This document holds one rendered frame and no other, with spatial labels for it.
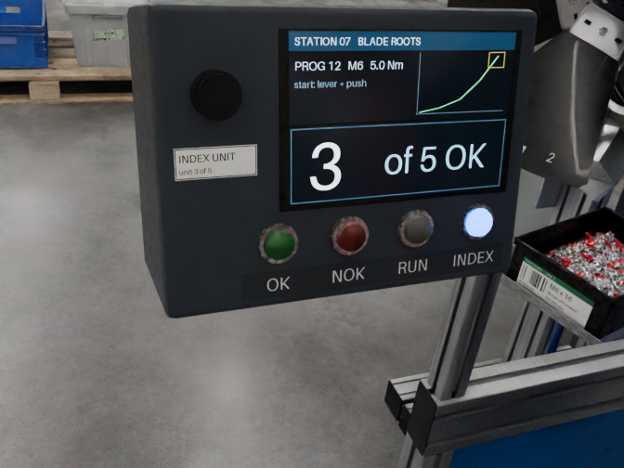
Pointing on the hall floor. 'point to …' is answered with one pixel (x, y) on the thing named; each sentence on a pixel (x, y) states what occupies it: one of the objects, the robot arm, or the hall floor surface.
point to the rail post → (409, 457)
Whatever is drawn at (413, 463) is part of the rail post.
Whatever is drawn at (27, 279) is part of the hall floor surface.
